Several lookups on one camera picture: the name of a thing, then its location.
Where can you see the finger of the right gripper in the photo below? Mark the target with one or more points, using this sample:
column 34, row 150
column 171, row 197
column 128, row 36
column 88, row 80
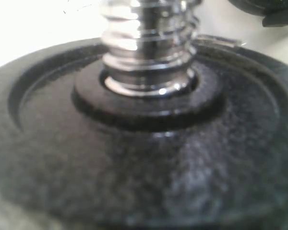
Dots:
column 274, row 12

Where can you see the black weight plate end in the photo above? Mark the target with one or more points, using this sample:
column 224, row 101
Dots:
column 76, row 156

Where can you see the chrome threaded dumbbell bar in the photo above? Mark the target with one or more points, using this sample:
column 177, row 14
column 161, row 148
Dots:
column 149, row 46

